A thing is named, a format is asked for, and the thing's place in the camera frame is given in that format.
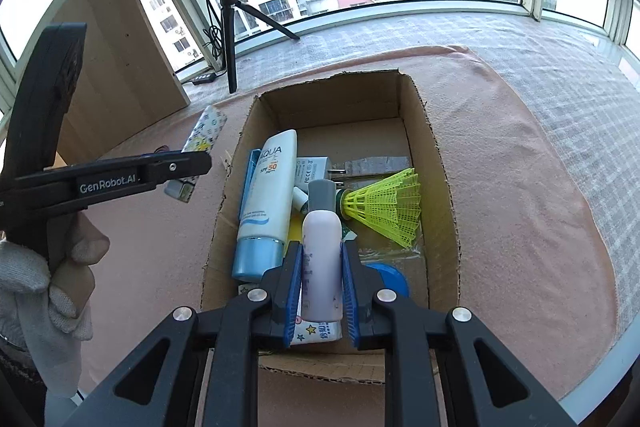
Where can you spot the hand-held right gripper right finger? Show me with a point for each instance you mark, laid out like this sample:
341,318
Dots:
350,292

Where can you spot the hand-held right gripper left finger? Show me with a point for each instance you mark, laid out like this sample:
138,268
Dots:
295,292

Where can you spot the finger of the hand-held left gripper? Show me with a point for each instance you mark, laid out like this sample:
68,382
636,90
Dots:
180,167

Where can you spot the round blue tape measure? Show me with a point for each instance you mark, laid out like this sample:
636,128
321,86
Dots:
392,279

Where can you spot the star patterned tissue pack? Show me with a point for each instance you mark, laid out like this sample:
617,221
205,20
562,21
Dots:
320,332

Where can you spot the small pale pink bottle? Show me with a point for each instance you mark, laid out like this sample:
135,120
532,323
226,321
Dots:
322,252

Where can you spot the patterned slim tube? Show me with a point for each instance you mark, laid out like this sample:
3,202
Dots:
207,127

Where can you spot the yellow black card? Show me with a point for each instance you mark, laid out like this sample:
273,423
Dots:
295,232

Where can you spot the green white lip balm stick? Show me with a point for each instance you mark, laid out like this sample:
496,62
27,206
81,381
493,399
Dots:
300,202

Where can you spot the white sunscreen tube blue cap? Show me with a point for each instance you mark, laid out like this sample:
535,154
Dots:
267,197

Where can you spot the yellow shuttlecock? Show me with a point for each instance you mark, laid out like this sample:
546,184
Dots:
390,207

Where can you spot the white wall charger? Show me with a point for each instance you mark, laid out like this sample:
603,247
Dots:
310,169

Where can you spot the cardboard box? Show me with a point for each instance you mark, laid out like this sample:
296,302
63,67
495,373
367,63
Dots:
435,187

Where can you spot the person's left hand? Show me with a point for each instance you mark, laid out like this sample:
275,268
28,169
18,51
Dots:
45,317

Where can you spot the black inline remote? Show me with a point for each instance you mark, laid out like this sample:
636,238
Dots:
205,80

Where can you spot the large light wooden board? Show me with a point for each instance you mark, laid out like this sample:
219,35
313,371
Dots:
125,67

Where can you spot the black tripod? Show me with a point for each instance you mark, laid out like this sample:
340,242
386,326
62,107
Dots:
230,42

